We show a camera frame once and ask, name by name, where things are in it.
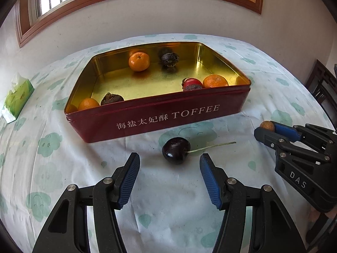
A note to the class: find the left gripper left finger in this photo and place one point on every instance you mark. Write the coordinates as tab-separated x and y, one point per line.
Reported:
65	229

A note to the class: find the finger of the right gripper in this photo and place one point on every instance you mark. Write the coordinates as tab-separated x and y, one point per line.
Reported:
273	142
316	137

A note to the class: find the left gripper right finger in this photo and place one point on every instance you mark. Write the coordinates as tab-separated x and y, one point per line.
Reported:
272	230

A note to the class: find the small brown longan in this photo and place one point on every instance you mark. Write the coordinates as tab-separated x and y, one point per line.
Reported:
268	125

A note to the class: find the large front orange mandarin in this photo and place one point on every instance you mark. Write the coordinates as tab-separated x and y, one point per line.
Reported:
215	80

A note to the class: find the dark cherry with stem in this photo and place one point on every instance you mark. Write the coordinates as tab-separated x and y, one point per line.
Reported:
176	149

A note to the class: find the large wrinkled passion fruit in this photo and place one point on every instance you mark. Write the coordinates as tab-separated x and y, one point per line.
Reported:
169	59

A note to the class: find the small wrinkled passion fruit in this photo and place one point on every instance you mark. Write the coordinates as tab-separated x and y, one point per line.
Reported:
111	98

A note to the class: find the right hand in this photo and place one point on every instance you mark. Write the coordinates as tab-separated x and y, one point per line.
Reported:
314	214

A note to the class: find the dark wooden chair right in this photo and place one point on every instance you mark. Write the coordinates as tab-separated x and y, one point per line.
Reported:
322	86

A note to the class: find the cloud pattern tablecloth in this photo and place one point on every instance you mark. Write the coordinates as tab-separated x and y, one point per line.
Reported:
169	209

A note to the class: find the green tissue pack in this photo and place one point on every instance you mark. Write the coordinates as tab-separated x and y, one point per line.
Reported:
19	93

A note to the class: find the red toffee tin box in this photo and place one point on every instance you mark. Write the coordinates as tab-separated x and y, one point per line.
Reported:
154	98

